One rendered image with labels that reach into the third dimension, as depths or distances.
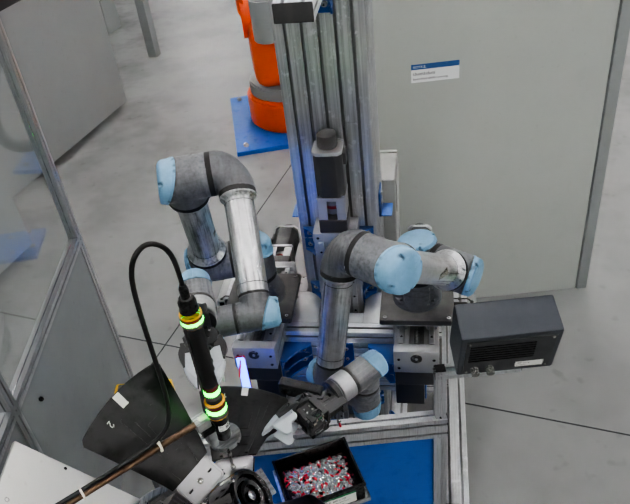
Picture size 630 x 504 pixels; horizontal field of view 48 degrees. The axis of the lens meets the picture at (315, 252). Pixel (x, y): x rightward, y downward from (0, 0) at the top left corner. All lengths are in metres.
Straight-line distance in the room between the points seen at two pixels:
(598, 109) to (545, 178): 0.38
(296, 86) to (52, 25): 3.77
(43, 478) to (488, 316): 1.11
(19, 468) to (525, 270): 2.75
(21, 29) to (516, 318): 4.24
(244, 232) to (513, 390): 1.93
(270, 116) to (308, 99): 3.29
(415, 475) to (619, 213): 2.60
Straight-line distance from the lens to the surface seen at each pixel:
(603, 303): 3.88
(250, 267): 1.72
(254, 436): 1.72
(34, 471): 1.66
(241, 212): 1.77
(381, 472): 2.33
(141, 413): 1.55
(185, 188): 1.82
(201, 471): 1.60
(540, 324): 1.89
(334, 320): 1.82
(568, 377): 3.48
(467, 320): 1.87
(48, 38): 5.60
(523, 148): 3.35
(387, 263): 1.64
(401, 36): 3.00
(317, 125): 2.07
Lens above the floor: 2.52
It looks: 37 degrees down
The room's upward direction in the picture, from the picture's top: 7 degrees counter-clockwise
